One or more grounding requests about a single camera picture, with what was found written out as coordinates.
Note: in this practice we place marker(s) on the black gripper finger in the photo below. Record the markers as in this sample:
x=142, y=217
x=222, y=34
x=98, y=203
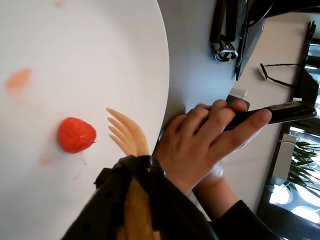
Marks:
x=175, y=212
x=100, y=212

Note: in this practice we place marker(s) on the red strawberry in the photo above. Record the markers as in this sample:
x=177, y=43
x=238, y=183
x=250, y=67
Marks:
x=76, y=135

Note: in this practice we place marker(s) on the beige fork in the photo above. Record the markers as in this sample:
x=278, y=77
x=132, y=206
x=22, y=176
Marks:
x=135, y=135

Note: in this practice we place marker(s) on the black smartphone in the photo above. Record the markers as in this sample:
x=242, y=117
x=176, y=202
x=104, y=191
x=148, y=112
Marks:
x=287, y=113

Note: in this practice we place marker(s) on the person's right forearm black sleeve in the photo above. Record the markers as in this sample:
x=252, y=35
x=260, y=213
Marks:
x=225, y=200

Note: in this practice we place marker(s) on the person's left hand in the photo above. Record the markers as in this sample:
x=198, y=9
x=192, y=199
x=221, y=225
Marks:
x=185, y=150

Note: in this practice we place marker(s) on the white planter box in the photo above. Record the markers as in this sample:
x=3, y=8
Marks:
x=283, y=157

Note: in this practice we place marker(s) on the green potted plant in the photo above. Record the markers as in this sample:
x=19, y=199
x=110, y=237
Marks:
x=305, y=162

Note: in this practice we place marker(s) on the white round plate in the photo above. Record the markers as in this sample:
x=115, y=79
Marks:
x=75, y=62

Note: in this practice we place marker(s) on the black laptop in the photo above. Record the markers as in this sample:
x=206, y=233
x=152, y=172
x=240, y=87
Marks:
x=251, y=42

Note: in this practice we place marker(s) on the black clamp with metal clip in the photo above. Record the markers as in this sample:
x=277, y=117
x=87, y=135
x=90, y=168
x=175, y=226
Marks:
x=222, y=25

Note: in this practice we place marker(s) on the black window frame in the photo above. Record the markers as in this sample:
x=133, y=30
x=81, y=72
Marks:
x=267, y=190

